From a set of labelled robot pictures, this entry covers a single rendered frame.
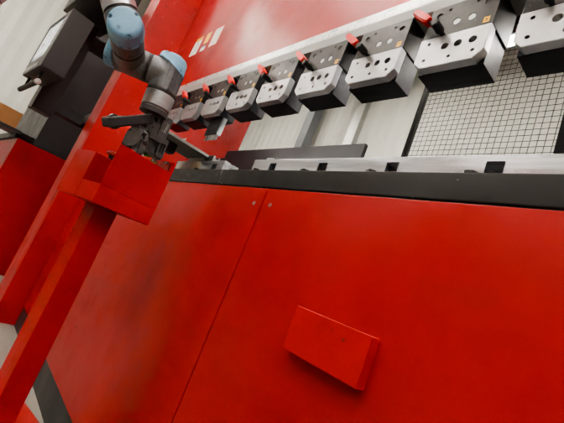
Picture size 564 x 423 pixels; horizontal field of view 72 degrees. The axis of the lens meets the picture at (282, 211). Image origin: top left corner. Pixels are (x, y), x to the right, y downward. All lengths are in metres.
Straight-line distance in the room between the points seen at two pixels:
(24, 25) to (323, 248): 8.11
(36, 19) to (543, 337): 8.49
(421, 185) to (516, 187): 0.13
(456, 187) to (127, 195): 0.74
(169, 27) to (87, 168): 1.64
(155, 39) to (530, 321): 2.33
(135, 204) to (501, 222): 0.80
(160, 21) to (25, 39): 6.05
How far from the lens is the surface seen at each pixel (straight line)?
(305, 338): 0.62
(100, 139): 2.33
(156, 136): 1.06
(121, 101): 2.38
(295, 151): 2.01
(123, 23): 0.97
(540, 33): 0.85
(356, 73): 1.06
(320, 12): 1.42
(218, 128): 1.57
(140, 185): 1.03
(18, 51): 8.42
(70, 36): 2.52
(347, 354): 0.57
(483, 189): 0.57
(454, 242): 0.56
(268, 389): 0.69
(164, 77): 1.08
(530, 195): 0.55
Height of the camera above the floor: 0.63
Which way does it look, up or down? 11 degrees up
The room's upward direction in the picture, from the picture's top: 22 degrees clockwise
